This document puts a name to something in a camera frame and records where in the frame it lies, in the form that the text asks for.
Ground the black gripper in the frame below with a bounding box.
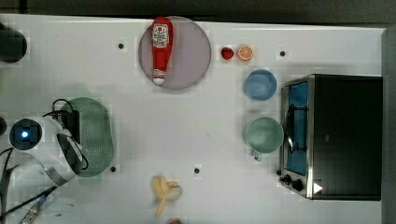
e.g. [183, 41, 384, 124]
[63, 110, 80, 143]

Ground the green plastic strainer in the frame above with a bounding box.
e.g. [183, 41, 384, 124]
[69, 97, 115, 178]

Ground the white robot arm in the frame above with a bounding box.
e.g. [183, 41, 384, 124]
[1, 114, 84, 224]

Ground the small black knob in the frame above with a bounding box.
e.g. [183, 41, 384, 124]
[0, 117, 7, 135]

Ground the black round object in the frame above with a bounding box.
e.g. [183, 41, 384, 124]
[0, 23, 27, 63]

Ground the peeled banana toy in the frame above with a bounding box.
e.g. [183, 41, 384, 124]
[151, 175, 183, 217]

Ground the red ketchup bottle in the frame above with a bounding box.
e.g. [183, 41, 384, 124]
[151, 17, 174, 86]

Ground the grey round plate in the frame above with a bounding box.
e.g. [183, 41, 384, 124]
[137, 16, 213, 91]

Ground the red fruit toy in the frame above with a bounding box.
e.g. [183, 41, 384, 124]
[169, 218, 183, 224]

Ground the red strawberry toy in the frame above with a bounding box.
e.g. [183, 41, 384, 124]
[220, 47, 234, 60]

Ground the orange slice toy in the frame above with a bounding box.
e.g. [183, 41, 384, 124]
[237, 45, 254, 62]

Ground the blue cup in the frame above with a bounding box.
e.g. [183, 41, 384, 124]
[244, 69, 277, 101]

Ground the green mug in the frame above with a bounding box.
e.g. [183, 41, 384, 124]
[244, 117, 284, 161]

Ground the black toaster oven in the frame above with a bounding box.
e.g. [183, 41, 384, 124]
[276, 74, 383, 201]

